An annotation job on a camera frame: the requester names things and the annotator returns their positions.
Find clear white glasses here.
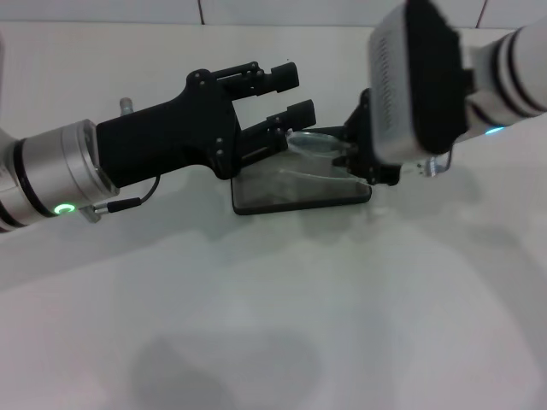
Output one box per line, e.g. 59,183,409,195
273,130,369,189

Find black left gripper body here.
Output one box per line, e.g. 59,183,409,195
97,67,241,190

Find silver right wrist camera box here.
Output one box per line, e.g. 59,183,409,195
368,0,475,164

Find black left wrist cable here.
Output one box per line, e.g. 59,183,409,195
91,174,162,214

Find black glasses case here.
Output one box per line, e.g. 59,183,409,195
232,125,372,217

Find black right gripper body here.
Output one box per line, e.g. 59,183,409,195
358,148,403,187

